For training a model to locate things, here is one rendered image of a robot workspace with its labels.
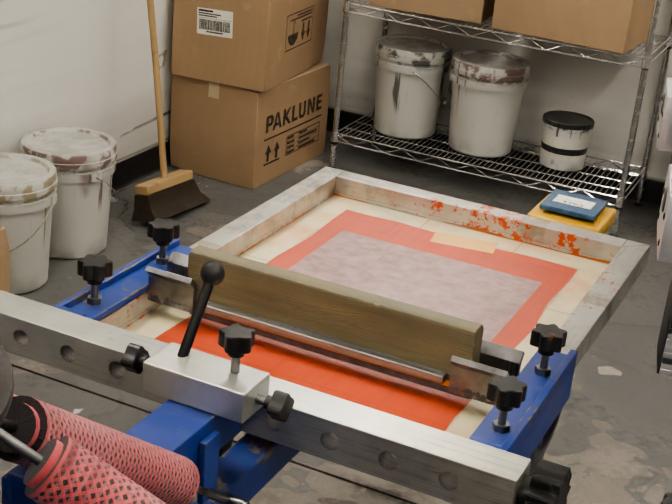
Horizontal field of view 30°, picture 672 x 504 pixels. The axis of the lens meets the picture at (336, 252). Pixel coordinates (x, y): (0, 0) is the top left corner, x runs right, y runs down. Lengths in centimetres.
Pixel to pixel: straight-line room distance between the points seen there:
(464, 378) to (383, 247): 51
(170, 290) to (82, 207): 250
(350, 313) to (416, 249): 45
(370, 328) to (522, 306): 35
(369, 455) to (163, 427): 22
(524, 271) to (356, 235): 28
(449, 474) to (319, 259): 68
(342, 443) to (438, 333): 26
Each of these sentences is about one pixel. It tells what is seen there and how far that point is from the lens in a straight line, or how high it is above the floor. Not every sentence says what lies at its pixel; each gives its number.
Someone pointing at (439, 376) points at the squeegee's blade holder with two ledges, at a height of 99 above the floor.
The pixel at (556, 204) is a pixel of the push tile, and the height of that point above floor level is 97.
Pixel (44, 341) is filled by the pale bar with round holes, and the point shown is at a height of 102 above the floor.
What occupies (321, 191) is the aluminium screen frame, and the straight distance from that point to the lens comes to 215.
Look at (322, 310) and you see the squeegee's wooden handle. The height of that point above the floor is 103.
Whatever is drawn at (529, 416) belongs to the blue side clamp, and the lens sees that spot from 146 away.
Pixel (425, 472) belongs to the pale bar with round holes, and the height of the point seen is 102.
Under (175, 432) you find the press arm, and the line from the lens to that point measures 130.
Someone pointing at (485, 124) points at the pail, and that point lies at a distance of 503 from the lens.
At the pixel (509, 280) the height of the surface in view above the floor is 96.
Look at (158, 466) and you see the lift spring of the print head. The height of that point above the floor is 110.
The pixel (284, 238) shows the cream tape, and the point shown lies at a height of 95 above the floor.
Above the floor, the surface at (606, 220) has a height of 95.
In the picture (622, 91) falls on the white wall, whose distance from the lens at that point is 525.
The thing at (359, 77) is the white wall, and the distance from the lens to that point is 563.
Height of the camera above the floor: 172
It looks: 23 degrees down
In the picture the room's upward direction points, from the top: 6 degrees clockwise
